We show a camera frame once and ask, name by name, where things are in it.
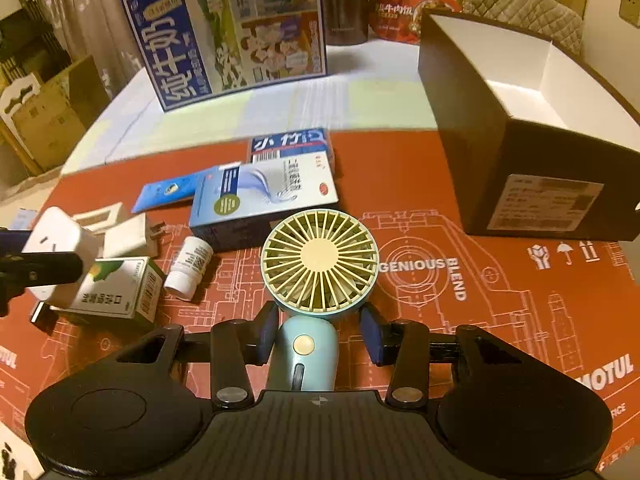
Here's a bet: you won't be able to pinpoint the white cardboard insert frame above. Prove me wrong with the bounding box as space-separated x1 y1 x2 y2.
73 203 128 234

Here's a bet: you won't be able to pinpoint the blue white small box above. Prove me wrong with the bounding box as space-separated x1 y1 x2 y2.
247 128 335 172

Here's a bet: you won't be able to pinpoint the cardboard boxes on floor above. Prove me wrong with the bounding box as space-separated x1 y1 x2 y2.
1 55 110 171

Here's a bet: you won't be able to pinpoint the light blue medicine box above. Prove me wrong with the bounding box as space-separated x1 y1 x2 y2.
189 152 338 252

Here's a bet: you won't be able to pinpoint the brown cardboard storage box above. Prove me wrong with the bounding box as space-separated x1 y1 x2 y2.
418 10 639 242

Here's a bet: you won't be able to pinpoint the white power adapter cube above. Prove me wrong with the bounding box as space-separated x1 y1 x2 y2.
23 207 101 309

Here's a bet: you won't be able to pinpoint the blue tube sachet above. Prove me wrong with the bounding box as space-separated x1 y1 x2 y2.
131 169 208 214

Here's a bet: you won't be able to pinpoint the wall socket plate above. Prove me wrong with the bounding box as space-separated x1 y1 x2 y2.
618 0 640 28

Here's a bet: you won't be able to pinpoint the white plastic pill bottle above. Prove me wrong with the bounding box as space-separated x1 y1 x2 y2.
164 236 214 301

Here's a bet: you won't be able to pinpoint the teal handheld mini fan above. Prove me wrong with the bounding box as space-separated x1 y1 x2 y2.
260 209 380 391

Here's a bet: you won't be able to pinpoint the quilted beige chair cover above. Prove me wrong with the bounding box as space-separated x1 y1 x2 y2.
456 0 584 55

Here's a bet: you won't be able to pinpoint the white usb charger plug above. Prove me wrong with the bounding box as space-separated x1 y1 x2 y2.
102 214 164 258

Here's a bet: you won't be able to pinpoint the red instant rice bowl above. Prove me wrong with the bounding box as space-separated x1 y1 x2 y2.
369 0 462 44

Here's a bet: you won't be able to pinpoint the blue milk carton box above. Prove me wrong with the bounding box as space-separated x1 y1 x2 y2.
120 0 328 112

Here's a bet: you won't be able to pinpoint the beige curtain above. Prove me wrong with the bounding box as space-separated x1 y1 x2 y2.
38 0 143 98

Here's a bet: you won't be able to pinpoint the green white spray box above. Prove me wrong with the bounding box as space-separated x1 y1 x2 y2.
50 257 166 333

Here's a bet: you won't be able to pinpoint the brown thermos flask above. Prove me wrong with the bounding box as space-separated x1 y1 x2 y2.
322 0 369 46

